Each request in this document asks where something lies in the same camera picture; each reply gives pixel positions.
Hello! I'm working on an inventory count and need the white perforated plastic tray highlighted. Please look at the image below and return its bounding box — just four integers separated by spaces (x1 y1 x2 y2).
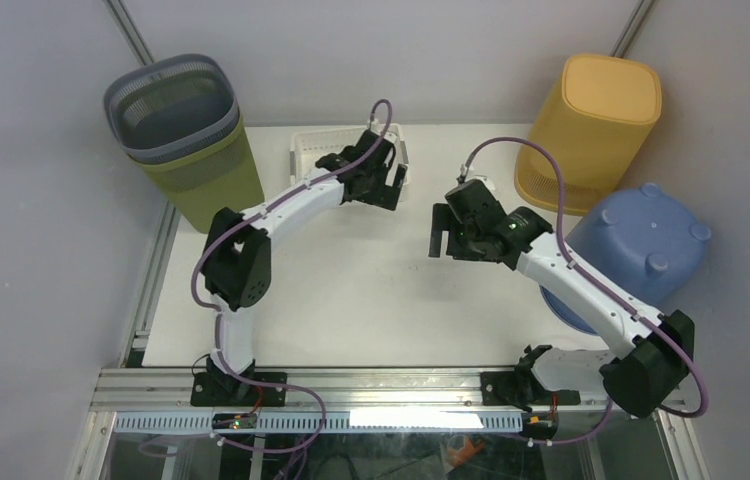
289 123 410 185

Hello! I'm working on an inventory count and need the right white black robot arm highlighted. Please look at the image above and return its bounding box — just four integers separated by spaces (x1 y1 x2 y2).
429 179 709 418

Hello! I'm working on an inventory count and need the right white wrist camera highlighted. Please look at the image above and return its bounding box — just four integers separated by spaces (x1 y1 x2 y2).
457 167 497 194

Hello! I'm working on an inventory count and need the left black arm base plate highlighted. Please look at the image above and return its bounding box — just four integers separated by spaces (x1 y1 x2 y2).
189 372 287 408

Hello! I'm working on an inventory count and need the aluminium mounting rail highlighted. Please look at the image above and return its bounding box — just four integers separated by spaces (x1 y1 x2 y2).
86 365 688 413

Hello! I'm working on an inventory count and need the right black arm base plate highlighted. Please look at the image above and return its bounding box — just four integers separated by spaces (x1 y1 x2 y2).
479 370 581 411

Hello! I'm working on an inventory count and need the white slotted cable duct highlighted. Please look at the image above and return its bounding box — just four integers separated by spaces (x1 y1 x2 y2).
114 407 523 435

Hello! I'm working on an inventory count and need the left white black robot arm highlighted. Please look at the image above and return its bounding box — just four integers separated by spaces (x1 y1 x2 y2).
194 130 407 406

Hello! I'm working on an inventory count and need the blue plastic bucket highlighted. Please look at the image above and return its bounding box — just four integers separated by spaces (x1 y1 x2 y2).
565 183 712 307

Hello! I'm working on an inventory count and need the yellow slatted waste bin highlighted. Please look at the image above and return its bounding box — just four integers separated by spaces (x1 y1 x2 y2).
514 53 662 216

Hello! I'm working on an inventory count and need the grey mesh waste bin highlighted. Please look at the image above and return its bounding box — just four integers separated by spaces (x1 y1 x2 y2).
103 53 240 165

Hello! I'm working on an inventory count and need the olive green waste bin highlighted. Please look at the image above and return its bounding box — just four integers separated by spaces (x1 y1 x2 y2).
133 120 265 233

